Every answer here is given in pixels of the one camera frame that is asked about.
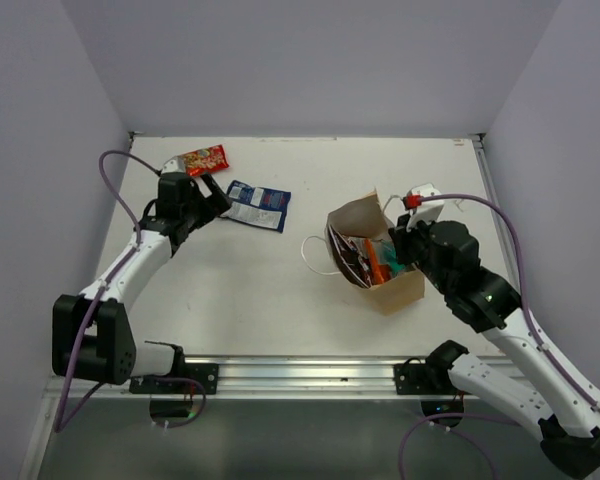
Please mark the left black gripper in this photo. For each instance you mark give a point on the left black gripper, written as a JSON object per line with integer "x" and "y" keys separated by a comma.
{"x": 216, "y": 204}

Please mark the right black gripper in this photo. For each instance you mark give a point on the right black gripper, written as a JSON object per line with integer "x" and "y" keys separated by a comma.
{"x": 401, "y": 236}

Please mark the teal Fox's candy bag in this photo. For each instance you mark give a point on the teal Fox's candy bag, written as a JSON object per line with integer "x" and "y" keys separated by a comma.
{"x": 390, "y": 260}

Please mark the orange snack packet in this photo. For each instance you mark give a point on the orange snack packet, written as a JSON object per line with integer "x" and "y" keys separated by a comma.
{"x": 381, "y": 273}

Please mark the brown paper bag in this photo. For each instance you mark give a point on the brown paper bag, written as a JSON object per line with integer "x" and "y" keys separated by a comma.
{"x": 365, "y": 217}

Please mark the brown chip bag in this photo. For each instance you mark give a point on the brown chip bag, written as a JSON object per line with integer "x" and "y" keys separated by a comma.
{"x": 360, "y": 277}

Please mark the red Doritos chip bag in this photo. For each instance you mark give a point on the red Doritos chip bag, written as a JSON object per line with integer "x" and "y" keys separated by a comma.
{"x": 343, "y": 249}

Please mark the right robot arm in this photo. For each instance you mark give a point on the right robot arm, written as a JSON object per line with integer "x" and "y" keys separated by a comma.
{"x": 561, "y": 408}

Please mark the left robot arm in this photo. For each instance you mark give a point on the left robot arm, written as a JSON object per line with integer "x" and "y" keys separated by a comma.
{"x": 92, "y": 333}

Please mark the blue snack bag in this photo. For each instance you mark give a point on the blue snack bag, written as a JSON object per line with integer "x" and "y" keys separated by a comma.
{"x": 258, "y": 207}

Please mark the small red snack packet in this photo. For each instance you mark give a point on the small red snack packet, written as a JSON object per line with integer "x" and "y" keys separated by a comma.
{"x": 206, "y": 160}

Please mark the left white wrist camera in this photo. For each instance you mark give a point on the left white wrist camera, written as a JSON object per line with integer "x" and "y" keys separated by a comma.
{"x": 173, "y": 165}

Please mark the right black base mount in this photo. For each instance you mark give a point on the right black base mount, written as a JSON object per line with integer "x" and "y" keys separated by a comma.
{"x": 431, "y": 385}

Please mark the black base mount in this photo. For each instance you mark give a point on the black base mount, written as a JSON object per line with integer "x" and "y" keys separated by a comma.
{"x": 431, "y": 385}
{"x": 179, "y": 399}

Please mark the aluminium front rail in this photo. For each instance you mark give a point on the aluminium front rail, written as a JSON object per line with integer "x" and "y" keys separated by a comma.
{"x": 305, "y": 377}

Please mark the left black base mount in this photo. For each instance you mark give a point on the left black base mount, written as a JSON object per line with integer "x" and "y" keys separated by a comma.
{"x": 179, "y": 399}

